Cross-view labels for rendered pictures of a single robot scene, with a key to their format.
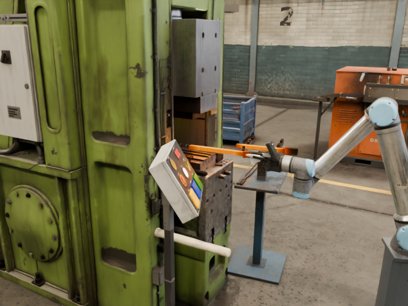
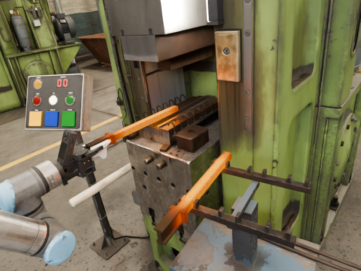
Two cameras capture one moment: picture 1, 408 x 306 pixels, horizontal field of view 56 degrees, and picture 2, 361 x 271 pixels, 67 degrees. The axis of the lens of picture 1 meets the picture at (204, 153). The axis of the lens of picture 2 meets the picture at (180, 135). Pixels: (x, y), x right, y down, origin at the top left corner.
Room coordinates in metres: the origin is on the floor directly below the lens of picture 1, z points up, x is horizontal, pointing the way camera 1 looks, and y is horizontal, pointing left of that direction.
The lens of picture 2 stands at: (2.57, -1.05, 1.46)
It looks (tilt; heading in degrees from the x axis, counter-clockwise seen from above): 26 degrees down; 105
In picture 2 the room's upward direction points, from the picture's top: 7 degrees counter-clockwise
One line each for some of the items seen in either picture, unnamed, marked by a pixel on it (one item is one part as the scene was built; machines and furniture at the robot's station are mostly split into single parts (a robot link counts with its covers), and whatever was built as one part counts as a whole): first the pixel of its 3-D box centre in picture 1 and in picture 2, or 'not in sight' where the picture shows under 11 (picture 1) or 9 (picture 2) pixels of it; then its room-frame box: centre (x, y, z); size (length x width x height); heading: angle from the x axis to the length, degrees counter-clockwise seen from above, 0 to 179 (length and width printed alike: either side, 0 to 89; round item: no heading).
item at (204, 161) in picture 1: (178, 156); (182, 115); (2.26, 0.16, 0.96); 0.42 x 0.20 x 0.09; 62
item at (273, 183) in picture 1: (261, 180); (245, 257); (2.56, -0.42, 0.70); 0.40 x 0.30 x 0.02; 160
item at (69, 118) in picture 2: (197, 181); (69, 119); (1.72, 0.03, 1.01); 0.07 x 0.05 x 0.07; 177
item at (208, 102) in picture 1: (177, 99); (174, 39); (2.26, 0.16, 1.32); 0.42 x 0.20 x 0.10; 62
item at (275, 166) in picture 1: (272, 162); (73, 164); (2.01, -0.38, 1.01); 0.12 x 0.08 x 0.09; 62
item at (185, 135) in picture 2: (212, 155); (193, 137); (2.35, -0.06, 0.95); 0.12 x 0.08 x 0.06; 62
